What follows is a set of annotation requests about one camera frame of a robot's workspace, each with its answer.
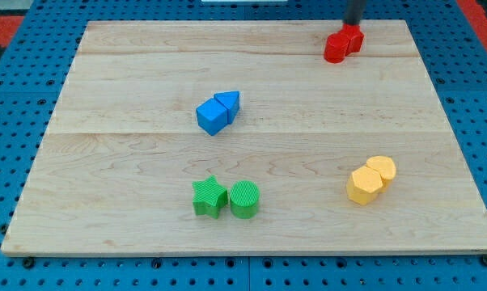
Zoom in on green star block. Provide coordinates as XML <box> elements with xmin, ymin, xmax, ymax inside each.
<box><xmin>192</xmin><ymin>175</ymin><xmax>228</xmax><ymax>219</ymax></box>

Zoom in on blue cube block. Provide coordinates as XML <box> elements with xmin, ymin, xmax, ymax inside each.
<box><xmin>196</xmin><ymin>98</ymin><xmax>228</xmax><ymax>136</ymax></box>

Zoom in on wooden board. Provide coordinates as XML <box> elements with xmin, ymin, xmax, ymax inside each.
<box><xmin>1</xmin><ymin>20</ymin><xmax>487</xmax><ymax>257</ymax></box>

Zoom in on yellow hexagon block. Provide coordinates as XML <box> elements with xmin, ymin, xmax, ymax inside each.
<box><xmin>345</xmin><ymin>166</ymin><xmax>383</xmax><ymax>205</ymax></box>

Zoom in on green cylinder block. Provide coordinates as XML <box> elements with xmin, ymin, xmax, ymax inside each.
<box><xmin>230</xmin><ymin>180</ymin><xmax>260</xmax><ymax>219</ymax></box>

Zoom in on blue triangle block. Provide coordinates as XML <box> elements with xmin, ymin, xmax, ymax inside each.
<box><xmin>214</xmin><ymin>91</ymin><xmax>240</xmax><ymax>124</ymax></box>

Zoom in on red cylinder block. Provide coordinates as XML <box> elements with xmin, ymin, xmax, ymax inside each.
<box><xmin>324</xmin><ymin>33</ymin><xmax>349</xmax><ymax>63</ymax></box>

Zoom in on yellow heart block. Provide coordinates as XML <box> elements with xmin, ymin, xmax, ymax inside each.
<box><xmin>366</xmin><ymin>156</ymin><xmax>396</xmax><ymax>192</ymax></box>

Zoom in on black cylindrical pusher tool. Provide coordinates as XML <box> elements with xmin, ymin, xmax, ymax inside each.
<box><xmin>342</xmin><ymin>0</ymin><xmax>367</xmax><ymax>25</ymax></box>

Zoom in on red angular block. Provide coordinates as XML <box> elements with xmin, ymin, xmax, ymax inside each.
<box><xmin>340</xmin><ymin>23</ymin><xmax>364</xmax><ymax>56</ymax></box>

